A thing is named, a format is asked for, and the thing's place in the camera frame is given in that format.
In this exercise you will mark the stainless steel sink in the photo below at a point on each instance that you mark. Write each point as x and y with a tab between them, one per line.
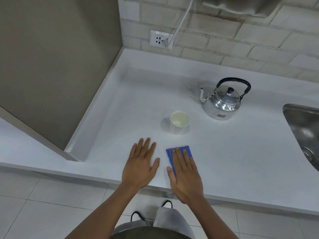
302	129

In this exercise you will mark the grey trousers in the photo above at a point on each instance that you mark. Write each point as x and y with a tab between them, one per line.
169	219

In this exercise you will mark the white paper cup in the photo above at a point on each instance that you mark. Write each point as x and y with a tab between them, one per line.
179	123

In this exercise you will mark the person's left forearm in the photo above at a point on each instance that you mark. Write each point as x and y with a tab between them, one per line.
99	216

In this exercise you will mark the person's right middle finger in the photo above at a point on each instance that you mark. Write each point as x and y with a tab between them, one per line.
180	158

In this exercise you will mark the blue cleaning cloth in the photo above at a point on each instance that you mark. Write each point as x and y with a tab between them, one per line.
170	154

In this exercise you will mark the dark olive shirt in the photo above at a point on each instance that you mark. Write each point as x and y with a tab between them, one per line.
149	233

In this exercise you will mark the person's right little finger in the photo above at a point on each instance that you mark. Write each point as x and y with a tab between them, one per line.
193	165

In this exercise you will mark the person's right forearm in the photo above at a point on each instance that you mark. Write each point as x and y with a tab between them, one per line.
211	221

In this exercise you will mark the white power plug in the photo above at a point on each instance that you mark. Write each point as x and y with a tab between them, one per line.
165	42

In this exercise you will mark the person's left little finger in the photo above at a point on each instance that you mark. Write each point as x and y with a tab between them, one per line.
133	151

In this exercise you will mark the person's left hand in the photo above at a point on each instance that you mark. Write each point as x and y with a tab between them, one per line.
138	169

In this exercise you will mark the person's left thumb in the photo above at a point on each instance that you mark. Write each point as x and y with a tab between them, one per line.
155	166

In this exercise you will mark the person's left middle finger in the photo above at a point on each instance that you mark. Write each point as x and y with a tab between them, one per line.
146	149

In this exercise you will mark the white wall socket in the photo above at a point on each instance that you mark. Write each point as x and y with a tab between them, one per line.
155	38

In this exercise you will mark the grey range hood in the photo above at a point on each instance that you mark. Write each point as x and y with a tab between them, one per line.
244	6

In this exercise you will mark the person's right thumb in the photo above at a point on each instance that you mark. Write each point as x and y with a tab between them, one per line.
171	174

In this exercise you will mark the beige cabinet side panel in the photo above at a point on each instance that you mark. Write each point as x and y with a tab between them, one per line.
49	59

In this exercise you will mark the person's right hand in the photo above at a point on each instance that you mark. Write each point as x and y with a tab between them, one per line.
187	181

